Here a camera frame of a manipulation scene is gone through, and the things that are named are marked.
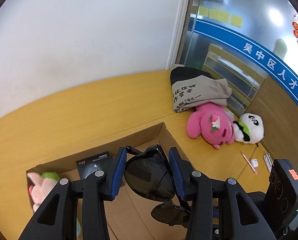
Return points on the blue window banner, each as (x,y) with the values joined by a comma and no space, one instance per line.
(238,40)

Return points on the beige printed tote bag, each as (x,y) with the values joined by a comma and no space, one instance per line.
(193,90)

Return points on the black sunglasses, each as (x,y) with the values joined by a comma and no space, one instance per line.
(149,180)

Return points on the yellow sticky note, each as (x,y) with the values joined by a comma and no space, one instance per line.
(236,20)
(224,16)
(203,11)
(213,14)

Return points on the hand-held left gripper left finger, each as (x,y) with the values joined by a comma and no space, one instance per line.
(119,172)

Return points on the torn brown cardboard box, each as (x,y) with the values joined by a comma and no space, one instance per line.
(139,140)

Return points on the white earbuds case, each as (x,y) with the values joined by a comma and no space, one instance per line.
(253,162)

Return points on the white panda plush toy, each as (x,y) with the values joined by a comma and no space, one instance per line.
(251,127)

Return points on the pink bear plush toy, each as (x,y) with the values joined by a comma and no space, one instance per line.
(211,127)

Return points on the rose gold pen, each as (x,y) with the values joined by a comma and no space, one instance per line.
(249,163)

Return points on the small black box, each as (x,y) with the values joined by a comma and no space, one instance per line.
(94,165)

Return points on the white plastic strip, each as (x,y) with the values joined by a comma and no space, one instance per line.
(267,160)

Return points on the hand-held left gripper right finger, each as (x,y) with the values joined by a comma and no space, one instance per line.
(176,172)

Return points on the pink pig plush toy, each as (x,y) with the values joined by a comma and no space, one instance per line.
(41,190)

